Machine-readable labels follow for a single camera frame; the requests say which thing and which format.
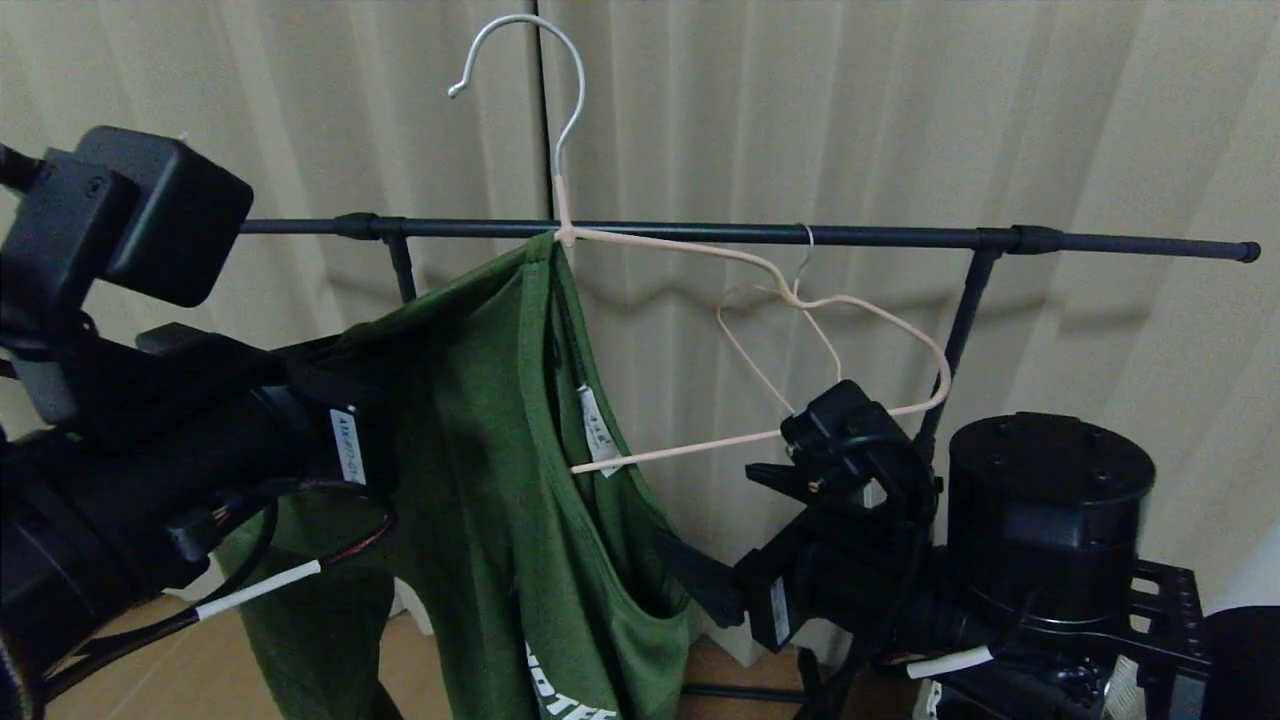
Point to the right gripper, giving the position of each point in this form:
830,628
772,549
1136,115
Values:
850,580

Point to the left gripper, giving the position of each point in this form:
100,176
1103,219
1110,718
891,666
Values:
150,480

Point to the green printed shirt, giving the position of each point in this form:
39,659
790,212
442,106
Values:
470,450

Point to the pink clothes hanger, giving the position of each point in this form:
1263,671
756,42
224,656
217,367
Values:
800,272
563,205

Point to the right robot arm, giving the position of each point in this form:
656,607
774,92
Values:
1050,500

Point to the black clothes rack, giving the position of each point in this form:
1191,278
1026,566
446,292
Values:
900,237

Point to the white laundry basket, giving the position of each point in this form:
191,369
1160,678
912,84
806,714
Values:
1125,690

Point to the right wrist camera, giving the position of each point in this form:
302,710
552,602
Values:
840,420

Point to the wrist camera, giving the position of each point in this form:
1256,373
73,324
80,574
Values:
840,420
150,210

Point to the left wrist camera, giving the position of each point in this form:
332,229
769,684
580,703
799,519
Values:
150,210

